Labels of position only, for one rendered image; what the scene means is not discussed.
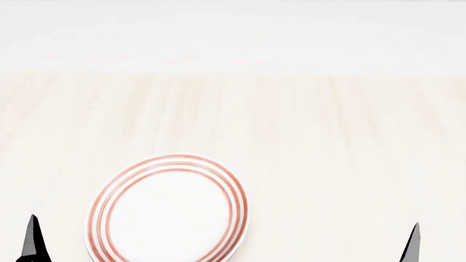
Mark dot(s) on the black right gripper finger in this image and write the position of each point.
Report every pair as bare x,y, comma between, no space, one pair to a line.
411,247

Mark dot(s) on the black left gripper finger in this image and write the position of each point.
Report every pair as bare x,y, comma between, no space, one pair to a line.
32,243

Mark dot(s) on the white plate with red rings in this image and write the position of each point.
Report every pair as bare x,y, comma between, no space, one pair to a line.
169,215

